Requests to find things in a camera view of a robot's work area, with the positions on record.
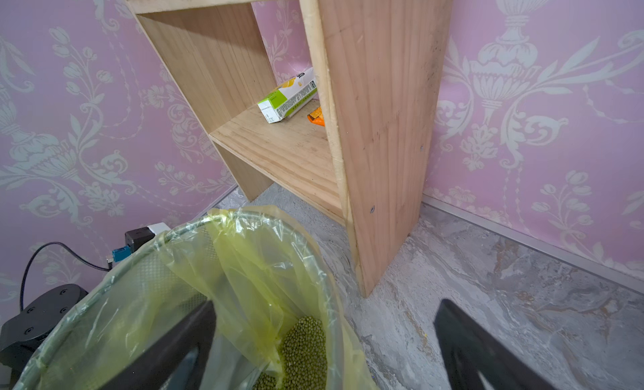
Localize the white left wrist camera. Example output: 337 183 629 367
107 222 170 267

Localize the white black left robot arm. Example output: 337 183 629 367
1 284 88 373

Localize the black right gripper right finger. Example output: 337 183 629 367
434 299 553 389

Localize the wooden two-tier shelf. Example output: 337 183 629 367
125 0 453 296

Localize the orange snack bag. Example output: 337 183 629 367
307 106 325 127

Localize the mesh trash bin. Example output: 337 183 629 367
12 210 343 390

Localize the green white carton box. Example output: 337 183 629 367
258 68 318 124

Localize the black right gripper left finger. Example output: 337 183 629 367
102 300 216 389

